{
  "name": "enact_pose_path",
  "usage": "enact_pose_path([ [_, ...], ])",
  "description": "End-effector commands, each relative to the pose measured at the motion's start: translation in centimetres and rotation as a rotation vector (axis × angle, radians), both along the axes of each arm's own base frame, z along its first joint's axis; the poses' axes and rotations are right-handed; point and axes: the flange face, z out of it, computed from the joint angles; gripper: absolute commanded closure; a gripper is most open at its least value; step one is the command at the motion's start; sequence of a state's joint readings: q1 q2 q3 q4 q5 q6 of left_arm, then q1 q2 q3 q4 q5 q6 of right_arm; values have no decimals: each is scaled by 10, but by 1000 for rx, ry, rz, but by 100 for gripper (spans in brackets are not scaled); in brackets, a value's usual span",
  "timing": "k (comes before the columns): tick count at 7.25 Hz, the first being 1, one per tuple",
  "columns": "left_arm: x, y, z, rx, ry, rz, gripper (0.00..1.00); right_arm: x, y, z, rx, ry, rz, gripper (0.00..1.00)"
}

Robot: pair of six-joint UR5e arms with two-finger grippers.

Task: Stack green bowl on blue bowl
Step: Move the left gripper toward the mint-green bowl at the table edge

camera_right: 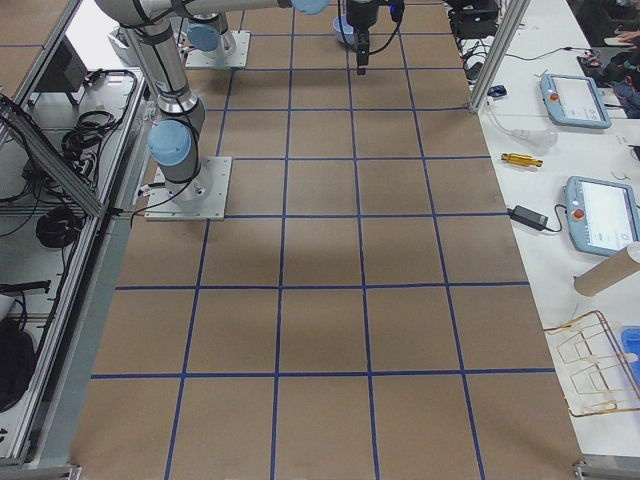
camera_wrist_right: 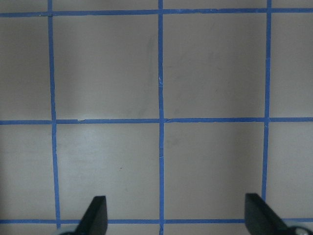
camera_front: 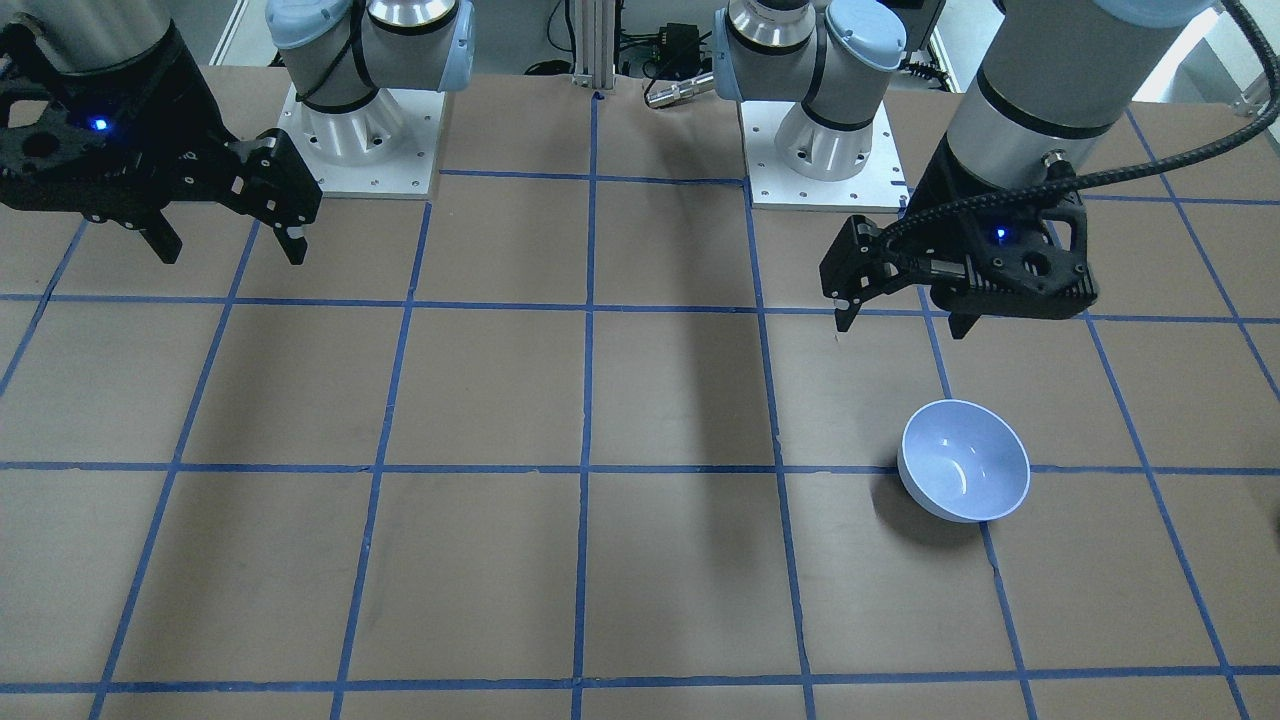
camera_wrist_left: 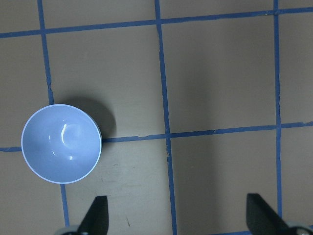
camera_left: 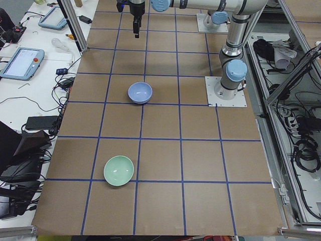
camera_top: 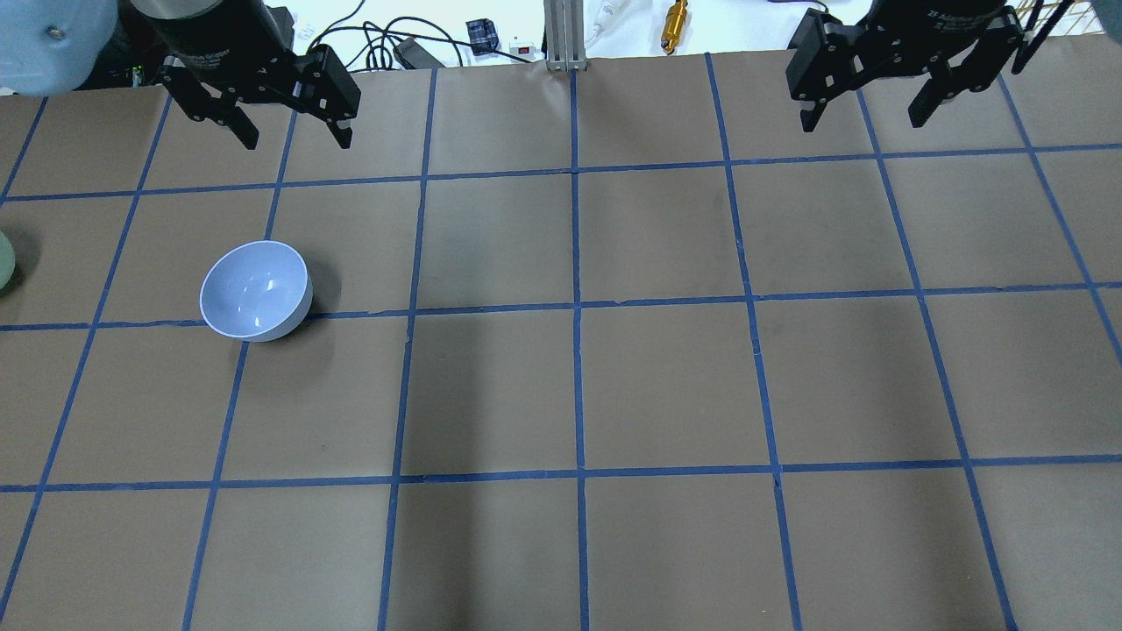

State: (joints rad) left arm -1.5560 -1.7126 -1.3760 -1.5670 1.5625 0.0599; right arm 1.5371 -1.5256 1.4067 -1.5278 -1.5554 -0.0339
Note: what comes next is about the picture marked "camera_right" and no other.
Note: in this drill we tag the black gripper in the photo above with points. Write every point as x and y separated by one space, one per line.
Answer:
361 15

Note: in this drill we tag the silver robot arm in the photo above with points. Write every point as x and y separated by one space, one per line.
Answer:
174 142

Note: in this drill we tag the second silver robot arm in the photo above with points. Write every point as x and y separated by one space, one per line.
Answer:
210 34

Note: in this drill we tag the blue bowl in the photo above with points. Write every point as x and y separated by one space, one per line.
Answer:
343 31

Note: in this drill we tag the black equipment on table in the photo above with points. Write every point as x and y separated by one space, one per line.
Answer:
473 19

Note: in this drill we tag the clear light bulb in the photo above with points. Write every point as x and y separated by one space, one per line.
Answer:
541 139

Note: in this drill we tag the far teach pendant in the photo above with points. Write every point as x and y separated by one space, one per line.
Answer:
574 101

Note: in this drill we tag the teach pendant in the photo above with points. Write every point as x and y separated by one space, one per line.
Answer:
574 101
602 216

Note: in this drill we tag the black power adapter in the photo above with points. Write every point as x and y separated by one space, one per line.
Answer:
528 217

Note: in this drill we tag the black monitor box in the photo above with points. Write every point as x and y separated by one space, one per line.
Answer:
65 73

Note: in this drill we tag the near teach pendant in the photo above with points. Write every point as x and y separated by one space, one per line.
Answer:
602 216

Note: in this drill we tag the cardboard tube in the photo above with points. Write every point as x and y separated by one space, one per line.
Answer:
609 272

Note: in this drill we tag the blue plastic container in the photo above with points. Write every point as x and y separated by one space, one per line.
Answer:
630 338

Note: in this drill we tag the black bag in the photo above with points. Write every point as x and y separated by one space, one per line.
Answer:
18 361

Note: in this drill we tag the aluminium frame post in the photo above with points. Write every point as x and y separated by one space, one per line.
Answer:
498 49

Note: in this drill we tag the aluminium frame rail left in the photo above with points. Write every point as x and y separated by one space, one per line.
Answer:
28 134

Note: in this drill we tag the gold wire rack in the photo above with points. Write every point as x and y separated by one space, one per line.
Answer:
595 370

